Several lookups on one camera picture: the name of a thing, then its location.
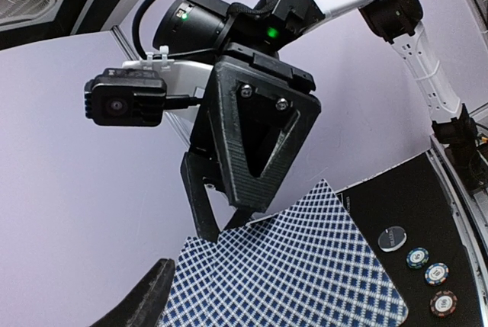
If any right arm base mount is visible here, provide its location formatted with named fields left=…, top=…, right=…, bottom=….
left=432, top=104, right=487, bottom=194

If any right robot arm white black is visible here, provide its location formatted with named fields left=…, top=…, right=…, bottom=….
left=152, top=0, right=470, bottom=242

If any blue 10 chip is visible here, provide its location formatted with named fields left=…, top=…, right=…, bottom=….
left=424, top=262, right=450, bottom=286

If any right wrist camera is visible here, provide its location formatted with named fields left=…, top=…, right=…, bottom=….
left=84, top=46, right=215, bottom=127

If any front aluminium rail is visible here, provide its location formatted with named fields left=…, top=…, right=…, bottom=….
left=427, top=136, right=487, bottom=326

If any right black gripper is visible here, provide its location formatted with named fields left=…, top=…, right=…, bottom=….
left=179, top=43, right=322, bottom=244

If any green 50 chip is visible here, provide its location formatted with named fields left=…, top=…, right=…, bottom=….
left=406, top=247, right=429, bottom=269

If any clear round dealer button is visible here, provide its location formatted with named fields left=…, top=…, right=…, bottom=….
left=377, top=226, right=407, bottom=253

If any black poker mat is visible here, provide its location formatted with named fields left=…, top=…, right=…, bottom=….
left=337, top=153, right=484, bottom=326

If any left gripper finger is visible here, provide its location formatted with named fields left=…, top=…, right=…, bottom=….
left=92, top=258, right=175, bottom=327

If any red 100 chip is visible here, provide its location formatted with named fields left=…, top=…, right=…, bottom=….
left=429, top=290, right=458, bottom=318

